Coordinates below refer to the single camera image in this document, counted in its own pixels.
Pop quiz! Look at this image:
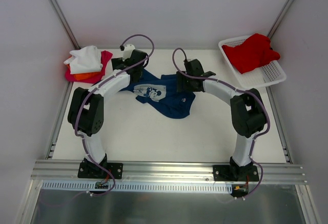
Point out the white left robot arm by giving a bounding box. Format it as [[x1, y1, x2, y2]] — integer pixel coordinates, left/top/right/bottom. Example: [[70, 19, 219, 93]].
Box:
[[68, 49, 149, 178]]

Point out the white perforated plastic basket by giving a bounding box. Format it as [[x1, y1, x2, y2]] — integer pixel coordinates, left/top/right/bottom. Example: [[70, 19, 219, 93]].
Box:
[[218, 35, 286, 89]]

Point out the aluminium frame post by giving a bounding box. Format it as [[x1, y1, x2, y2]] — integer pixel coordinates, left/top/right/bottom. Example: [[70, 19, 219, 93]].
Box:
[[267, 0, 295, 39], [48, 0, 80, 50]]

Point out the aluminium mounting rail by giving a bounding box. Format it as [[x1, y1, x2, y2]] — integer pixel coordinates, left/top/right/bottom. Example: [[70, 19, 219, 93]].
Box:
[[31, 159, 308, 185]]

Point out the pink folded t-shirt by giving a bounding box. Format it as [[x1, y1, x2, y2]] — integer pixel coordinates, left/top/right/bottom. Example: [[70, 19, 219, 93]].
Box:
[[64, 50, 113, 84]]

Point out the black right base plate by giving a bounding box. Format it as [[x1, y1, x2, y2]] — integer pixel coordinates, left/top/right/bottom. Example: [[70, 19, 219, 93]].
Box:
[[213, 165, 259, 182]]

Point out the white slotted cable duct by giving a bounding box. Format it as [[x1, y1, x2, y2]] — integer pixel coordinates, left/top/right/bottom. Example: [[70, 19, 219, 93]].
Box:
[[42, 180, 232, 194]]

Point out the orange folded t-shirt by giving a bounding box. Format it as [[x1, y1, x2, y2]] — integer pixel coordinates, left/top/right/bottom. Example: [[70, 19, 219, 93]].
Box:
[[66, 65, 100, 80]]

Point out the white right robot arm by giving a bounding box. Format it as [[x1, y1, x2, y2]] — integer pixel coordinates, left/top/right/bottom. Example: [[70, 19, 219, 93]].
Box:
[[176, 59, 269, 181]]

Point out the right aluminium frame post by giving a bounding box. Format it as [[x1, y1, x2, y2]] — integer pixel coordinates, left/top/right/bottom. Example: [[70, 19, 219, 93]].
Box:
[[267, 0, 295, 39]]

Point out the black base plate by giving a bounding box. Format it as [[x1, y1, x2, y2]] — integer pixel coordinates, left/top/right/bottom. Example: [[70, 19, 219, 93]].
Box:
[[213, 165, 259, 182], [77, 159, 124, 179]]

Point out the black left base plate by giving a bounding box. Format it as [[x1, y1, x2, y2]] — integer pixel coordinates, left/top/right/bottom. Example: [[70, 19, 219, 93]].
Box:
[[77, 159, 124, 179]]

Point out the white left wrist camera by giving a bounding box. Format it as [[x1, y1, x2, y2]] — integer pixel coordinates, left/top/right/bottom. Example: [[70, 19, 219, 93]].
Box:
[[120, 44, 135, 62]]

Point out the red t-shirt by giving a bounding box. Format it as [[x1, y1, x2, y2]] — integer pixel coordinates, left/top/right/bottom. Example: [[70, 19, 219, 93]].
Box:
[[222, 33, 280, 74]]

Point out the left aluminium frame post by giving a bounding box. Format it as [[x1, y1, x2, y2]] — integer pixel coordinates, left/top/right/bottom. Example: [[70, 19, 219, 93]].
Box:
[[48, 0, 80, 50]]

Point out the blue cartoon print t-shirt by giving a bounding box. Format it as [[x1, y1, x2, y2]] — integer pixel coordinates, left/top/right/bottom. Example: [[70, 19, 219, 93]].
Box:
[[123, 70, 196, 119]]

